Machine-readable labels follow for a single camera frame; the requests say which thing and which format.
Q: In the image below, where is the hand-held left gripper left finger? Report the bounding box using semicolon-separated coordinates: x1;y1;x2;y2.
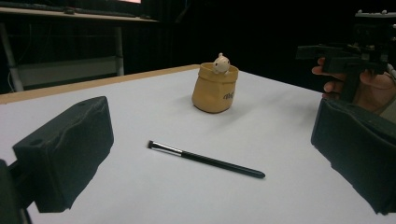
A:
11;95;115;214

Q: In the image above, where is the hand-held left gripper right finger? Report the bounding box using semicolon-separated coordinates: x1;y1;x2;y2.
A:
310;98;396;216

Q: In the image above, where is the tan sack-shaped pen holder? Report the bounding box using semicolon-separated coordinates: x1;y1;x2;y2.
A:
191;52;240;114

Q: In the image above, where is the black makeup brush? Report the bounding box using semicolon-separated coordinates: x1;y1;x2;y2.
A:
148;140;266;180

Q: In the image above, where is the background desk with metal legs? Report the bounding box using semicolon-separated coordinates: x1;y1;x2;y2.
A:
0;7;160;93

